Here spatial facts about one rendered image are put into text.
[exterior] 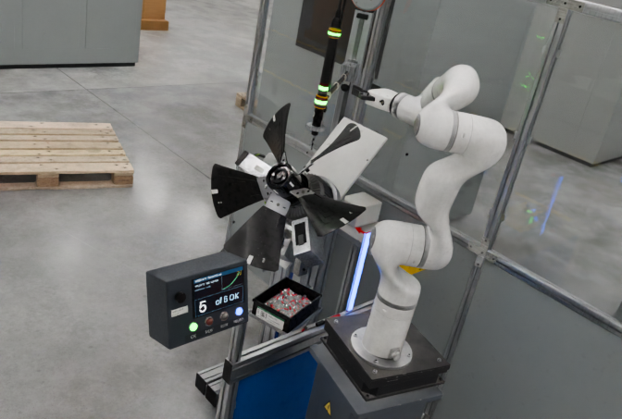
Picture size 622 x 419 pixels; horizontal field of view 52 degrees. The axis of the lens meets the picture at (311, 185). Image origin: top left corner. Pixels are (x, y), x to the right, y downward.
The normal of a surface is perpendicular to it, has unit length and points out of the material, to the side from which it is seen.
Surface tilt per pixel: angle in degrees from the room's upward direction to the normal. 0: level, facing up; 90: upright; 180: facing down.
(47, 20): 90
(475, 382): 90
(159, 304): 90
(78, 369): 0
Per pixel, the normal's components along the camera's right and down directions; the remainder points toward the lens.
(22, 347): 0.18, -0.90
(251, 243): 0.08, -0.27
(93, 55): 0.66, 0.41
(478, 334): -0.73, 0.15
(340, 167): -0.44, -0.47
